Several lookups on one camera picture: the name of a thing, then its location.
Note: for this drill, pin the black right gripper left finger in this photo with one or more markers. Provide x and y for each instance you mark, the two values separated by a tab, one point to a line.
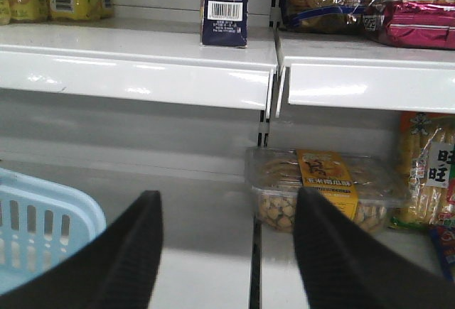
118	269

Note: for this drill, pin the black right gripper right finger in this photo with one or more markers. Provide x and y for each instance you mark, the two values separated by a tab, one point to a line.
342	266

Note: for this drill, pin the light blue plastic basket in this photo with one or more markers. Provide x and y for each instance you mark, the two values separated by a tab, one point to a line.
42	224

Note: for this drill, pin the dark blue Chocofello cookie box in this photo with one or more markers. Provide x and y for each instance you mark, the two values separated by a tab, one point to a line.
224	23

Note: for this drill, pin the clear tray yellow label cookies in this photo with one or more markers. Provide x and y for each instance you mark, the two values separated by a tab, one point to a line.
363	188

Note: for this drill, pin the orange rice cracker bag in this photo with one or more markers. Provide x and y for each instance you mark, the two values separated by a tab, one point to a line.
426	164

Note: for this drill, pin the white snack shelving unit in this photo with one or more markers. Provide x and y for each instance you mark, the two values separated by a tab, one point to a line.
134	111

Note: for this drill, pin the pink snack bag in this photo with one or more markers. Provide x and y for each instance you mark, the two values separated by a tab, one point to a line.
411	23

